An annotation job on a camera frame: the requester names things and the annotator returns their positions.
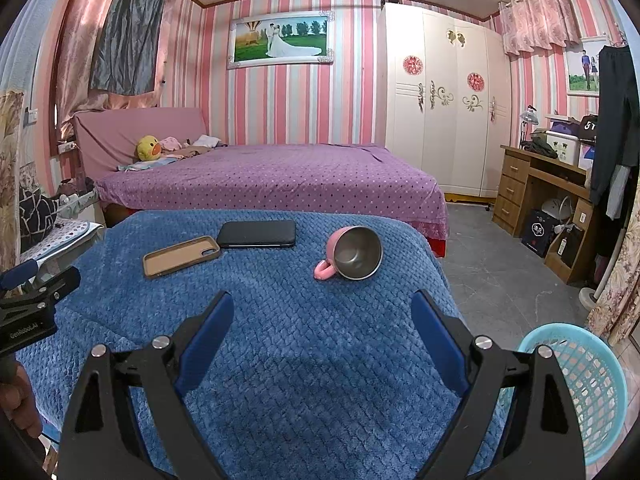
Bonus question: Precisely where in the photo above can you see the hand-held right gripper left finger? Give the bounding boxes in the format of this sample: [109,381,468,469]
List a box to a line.
[57,290,236,480]

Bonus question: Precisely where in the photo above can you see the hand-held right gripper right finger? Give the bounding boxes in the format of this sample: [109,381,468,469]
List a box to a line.
[410,289,586,480]

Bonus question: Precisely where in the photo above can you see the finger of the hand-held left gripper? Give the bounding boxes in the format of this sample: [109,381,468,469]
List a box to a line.
[0,259,38,291]
[24,266,82,306]

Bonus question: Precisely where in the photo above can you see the light blue plastic basket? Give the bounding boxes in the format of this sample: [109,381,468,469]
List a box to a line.
[515,324,628,467]

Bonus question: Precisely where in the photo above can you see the person's left hand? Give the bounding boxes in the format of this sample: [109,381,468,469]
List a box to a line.
[0,362,43,438]

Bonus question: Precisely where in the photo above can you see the polka dot cloth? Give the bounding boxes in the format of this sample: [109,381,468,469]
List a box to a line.
[25,220,106,261]

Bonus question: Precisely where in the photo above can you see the black white patterned cushion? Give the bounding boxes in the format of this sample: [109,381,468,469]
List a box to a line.
[20,192,58,253]

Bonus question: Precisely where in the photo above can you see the tan phone case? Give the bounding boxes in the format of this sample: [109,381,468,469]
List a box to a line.
[142,236,222,280]

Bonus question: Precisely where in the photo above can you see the blue quilted blanket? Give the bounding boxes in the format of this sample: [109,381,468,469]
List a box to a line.
[15,209,516,480]

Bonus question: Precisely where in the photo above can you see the beige floral curtain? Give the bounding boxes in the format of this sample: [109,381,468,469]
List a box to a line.
[0,90,26,271]

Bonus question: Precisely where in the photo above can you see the black phone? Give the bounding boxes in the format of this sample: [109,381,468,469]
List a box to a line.
[216,220,297,249]

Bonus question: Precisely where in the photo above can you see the pink metal cup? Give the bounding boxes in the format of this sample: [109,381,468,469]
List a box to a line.
[314,226,383,281]

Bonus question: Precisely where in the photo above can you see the black shopping bag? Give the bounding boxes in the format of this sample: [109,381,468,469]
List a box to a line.
[521,208,556,258]

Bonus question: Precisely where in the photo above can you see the light blue cloth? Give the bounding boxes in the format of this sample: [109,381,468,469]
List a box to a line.
[117,156,178,171]

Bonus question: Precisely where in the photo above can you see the cardboard box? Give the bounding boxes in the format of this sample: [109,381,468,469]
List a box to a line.
[545,225,586,271]

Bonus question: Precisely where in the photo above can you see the white floor fan stand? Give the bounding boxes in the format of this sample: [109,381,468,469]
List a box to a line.
[582,230,626,316]

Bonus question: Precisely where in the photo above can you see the pink headboard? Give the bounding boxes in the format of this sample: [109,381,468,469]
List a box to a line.
[74,107,211,181]

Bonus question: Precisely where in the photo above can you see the yellow duck plush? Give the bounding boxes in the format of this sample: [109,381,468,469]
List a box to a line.
[136,135,163,162]

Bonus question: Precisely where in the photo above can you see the purple dotted bed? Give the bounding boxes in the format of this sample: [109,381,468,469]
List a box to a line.
[95,144,451,241]

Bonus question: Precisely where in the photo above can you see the wooden desk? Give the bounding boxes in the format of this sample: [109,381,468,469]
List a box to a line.
[492,145,601,286]

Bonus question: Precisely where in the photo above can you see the white small fan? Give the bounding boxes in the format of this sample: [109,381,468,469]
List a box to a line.
[542,197,573,226]

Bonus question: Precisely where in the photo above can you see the white wardrobe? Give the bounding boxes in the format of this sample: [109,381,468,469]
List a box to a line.
[384,2,513,206]

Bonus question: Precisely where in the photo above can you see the dark green clothes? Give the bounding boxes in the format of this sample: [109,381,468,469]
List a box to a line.
[522,135,558,158]

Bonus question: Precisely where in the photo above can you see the white storage box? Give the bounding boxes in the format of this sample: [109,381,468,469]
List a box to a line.
[545,130,581,166]

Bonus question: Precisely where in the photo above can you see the pink satin curtain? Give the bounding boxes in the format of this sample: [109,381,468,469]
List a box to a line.
[55,0,131,111]

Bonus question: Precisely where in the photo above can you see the desk lamp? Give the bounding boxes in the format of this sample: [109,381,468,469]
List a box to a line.
[519,105,538,148]

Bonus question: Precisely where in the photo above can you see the grey hanging cloth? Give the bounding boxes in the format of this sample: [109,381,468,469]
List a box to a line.
[89,0,168,97]

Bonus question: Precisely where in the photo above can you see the black hanging garment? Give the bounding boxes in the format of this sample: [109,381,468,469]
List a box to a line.
[590,45,640,221]

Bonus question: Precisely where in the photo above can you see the framed wedding picture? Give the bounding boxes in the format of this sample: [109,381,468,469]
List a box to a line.
[227,11,335,70]

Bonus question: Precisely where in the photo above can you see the pink floral window curtain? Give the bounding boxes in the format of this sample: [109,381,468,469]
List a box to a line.
[499,0,583,56]

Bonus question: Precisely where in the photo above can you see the couple wall poster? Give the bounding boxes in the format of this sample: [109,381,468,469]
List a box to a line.
[566,37,601,96]

